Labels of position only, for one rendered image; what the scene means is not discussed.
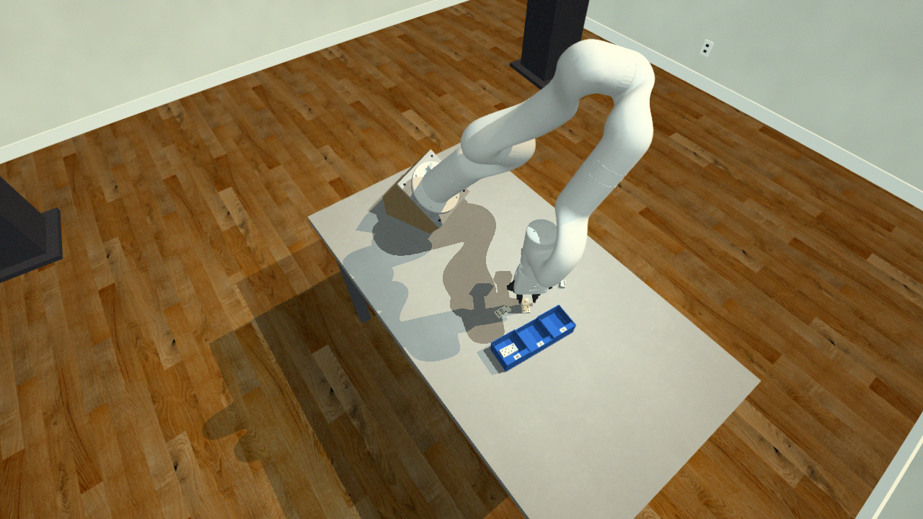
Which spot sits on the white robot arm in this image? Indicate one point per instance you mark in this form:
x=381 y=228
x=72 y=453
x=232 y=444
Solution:
x=494 y=144

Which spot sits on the blue rack of bins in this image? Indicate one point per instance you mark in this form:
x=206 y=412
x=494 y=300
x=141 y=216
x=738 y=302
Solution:
x=533 y=337

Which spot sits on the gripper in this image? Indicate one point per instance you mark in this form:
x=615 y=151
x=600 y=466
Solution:
x=524 y=285

